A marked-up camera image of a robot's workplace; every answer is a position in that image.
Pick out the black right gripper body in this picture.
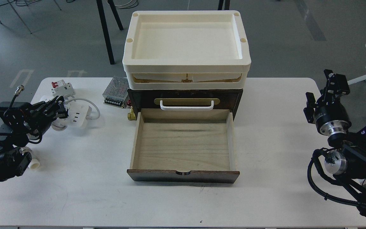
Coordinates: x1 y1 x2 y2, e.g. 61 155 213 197
303 73 351 134

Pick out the cream plastic tray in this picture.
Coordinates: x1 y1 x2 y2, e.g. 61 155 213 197
122 10 251 90

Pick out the white drawer handle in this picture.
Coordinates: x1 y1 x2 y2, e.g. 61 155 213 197
160 100 214 111

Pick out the dark wooden cabinet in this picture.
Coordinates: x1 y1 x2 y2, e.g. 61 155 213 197
128 89 243 116

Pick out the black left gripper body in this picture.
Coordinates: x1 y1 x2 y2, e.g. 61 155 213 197
0 101 63 140

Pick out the open wooden drawer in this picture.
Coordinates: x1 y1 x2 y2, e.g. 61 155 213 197
127 109 240 184

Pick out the white power strip with cable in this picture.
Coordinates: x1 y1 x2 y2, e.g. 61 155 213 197
51 97 101 131

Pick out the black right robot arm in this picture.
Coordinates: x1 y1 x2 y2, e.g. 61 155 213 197
303 69 366 217

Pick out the brass fitting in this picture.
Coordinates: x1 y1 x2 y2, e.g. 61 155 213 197
127 106 137 121

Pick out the white circuit breaker red switch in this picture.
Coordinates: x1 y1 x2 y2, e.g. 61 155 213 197
51 80 75 100

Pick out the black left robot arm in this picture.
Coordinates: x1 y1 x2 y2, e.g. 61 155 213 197
0 96 68 182

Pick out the silver metal power supply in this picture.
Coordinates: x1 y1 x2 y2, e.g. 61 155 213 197
103 77 129 108

